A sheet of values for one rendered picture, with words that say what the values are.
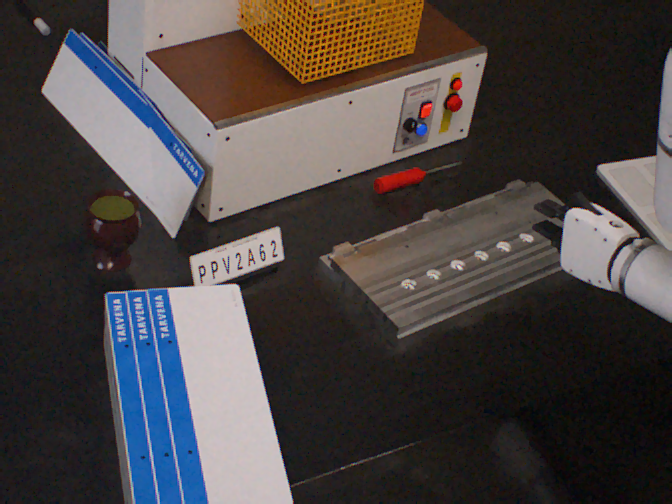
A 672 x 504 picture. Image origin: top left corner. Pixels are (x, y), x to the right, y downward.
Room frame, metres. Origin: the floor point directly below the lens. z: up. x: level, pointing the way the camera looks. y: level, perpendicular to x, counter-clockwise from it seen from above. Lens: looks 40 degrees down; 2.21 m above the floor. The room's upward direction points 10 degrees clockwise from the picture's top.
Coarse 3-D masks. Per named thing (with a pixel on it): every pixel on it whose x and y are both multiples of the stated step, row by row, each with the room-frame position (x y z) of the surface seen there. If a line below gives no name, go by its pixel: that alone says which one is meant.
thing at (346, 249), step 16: (496, 192) 1.74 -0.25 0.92; (464, 208) 1.66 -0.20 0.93; (416, 224) 1.60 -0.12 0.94; (368, 240) 1.55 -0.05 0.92; (560, 272) 1.56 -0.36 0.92; (512, 288) 1.50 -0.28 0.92; (528, 288) 1.52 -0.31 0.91; (480, 304) 1.45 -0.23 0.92; (496, 304) 1.47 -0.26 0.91; (448, 320) 1.40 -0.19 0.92; (384, 336) 1.36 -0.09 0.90; (400, 336) 1.34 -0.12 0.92; (416, 336) 1.36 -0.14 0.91
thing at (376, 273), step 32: (512, 192) 1.72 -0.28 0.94; (544, 192) 1.74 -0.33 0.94; (448, 224) 1.60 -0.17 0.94; (480, 224) 1.62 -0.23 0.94; (512, 224) 1.63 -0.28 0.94; (352, 256) 1.48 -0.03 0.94; (384, 256) 1.50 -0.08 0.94; (416, 256) 1.51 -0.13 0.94; (448, 256) 1.52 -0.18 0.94; (512, 256) 1.55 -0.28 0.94; (544, 256) 1.57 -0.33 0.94; (352, 288) 1.43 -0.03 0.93; (384, 288) 1.42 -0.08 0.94; (416, 288) 1.44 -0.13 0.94; (448, 288) 1.45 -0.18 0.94; (480, 288) 1.46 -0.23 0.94; (384, 320) 1.37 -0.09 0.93; (416, 320) 1.37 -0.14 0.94
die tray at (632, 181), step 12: (600, 168) 1.88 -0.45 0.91; (612, 168) 1.89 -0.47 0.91; (624, 168) 1.90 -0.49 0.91; (636, 168) 1.90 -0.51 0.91; (648, 168) 1.91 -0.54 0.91; (612, 180) 1.85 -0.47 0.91; (624, 180) 1.86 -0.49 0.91; (636, 180) 1.86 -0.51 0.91; (648, 180) 1.87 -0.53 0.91; (624, 192) 1.82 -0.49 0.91; (636, 192) 1.83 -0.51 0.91; (648, 192) 1.83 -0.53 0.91; (624, 204) 1.80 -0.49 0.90; (636, 204) 1.79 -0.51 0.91; (648, 204) 1.80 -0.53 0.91; (636, 216) 1.76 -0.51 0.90; (648, 216) 1.76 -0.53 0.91; (648, 228) 1.73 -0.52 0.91; (660, 228) 1.74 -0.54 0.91; (660, 240) 1.70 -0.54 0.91
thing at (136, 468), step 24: (120, 312) 1.21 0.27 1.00; (120, 336) 1.17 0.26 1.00; (120, 360) 1.13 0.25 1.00; (120, 384) 1.09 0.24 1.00; (120, 408) 1.05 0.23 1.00; (120, 432) 1.04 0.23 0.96; (144, 432) 1.01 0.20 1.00; (120, 456) 1.03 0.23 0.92; (144, 456) 0.98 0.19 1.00; (144, 480) 0.94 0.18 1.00
